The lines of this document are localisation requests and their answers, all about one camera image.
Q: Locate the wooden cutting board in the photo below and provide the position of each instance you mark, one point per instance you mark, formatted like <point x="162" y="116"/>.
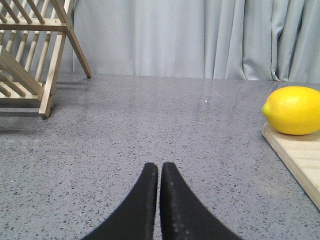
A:
<point x="301" y="155"/>

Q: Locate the wooden dish rack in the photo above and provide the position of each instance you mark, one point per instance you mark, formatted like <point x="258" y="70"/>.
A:
<point x="32" y="41"/>

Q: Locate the grey curtain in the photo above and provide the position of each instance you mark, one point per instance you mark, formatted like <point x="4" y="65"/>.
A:
<point x="273" y="40"/>

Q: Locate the yellow lemon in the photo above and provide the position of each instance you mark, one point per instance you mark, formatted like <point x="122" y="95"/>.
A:
<point x="293" y="110"/>

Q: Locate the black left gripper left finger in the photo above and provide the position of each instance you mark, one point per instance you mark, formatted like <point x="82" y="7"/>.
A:
<point x="134" y="218"/>

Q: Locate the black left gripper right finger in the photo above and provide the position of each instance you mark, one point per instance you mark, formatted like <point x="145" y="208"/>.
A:
<point x="182" y="215"/>

